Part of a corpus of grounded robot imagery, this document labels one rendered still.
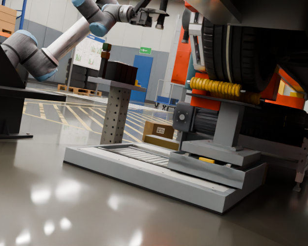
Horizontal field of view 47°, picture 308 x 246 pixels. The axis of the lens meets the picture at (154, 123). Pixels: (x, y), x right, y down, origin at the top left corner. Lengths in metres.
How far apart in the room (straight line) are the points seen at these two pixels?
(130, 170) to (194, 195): 0.31
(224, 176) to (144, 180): 0.35
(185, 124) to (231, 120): 0.44
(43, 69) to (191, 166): 1.22
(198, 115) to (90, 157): 0.75
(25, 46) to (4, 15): 11.11
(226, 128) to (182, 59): 0.79
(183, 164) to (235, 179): 0.25
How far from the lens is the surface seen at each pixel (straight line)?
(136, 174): 1.60
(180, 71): 2.42
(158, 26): 1.84
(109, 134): 2.31
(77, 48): 10.95
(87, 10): 1.90
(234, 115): 1.78
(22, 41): 2.40
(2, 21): 13.43
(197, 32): 1.67
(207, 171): 1.62
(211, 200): 1.47
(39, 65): 2.41
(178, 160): 1.67
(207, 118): 2.13
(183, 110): 2.16
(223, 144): 1.80
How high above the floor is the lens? 0.42
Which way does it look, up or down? 5 degrees down
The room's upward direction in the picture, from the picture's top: 11 degrees clockwise
